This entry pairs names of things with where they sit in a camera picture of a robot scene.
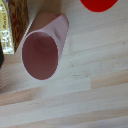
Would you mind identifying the orange-red bowl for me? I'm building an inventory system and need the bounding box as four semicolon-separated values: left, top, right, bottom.
79;0;120;14

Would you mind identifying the pink plastic cup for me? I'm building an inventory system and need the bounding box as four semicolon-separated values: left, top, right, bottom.
20;12;70;81

